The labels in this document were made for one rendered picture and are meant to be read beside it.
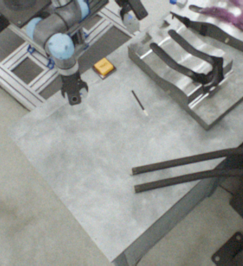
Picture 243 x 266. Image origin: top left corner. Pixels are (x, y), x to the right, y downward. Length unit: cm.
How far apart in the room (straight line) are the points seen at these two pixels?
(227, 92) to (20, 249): 143
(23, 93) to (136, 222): 126
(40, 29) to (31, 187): 134
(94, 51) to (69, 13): 123
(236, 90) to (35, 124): 85
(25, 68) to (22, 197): 78
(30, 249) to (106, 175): 95
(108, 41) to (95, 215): 138
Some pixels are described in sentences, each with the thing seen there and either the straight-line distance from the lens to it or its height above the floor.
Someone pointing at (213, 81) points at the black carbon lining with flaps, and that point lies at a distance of 182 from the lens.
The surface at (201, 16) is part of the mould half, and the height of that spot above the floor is 87.
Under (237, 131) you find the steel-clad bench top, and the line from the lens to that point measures 180.
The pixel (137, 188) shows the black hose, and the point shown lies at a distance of 165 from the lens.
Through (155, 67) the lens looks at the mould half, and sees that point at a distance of 182.
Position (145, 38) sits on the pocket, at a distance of 193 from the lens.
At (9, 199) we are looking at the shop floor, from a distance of 263.
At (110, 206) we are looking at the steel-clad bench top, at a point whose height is 80.
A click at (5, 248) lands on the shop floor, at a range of 257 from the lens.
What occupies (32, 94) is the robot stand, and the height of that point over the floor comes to 21.
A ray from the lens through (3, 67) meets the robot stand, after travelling 275.
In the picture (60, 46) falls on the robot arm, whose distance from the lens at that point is 139.
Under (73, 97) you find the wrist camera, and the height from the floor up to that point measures 109.
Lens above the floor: 241
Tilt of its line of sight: 63 degrees down
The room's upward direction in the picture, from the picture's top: 3 degrees counter-clockwise
